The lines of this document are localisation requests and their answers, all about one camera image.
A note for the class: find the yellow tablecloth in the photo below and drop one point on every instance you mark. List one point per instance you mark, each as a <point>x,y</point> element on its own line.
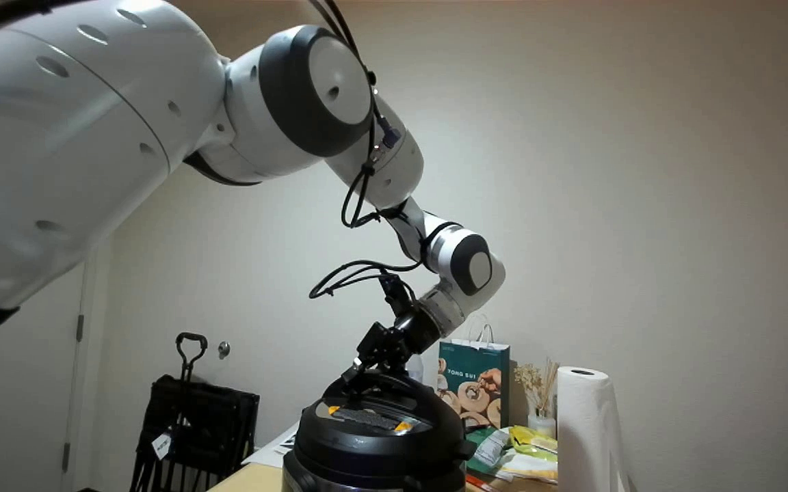
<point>247,479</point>

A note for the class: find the small wall hook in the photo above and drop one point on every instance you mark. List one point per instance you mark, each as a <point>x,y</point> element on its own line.
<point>221,349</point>

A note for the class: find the white door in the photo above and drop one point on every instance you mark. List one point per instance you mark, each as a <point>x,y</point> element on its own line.
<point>20,401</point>

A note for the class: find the green printed paper bag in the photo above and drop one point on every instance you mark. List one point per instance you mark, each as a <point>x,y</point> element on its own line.
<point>472,379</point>

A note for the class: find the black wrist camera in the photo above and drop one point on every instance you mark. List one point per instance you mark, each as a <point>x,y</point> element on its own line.
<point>396,293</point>

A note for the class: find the reed sticks in jar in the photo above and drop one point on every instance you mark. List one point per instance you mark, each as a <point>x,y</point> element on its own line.
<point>540,398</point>

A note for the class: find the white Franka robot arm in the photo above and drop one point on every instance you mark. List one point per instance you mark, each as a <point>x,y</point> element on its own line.
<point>94,119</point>

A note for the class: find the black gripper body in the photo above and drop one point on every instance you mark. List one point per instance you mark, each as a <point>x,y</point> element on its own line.
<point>394,342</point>

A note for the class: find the yellow green snack bag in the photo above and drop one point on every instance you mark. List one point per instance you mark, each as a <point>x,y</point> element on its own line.
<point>525,446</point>

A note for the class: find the white paper towel roll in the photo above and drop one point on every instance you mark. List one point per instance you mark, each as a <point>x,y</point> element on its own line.
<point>585,428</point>

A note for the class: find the black folding cart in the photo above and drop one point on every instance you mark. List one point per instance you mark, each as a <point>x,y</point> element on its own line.
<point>193,424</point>

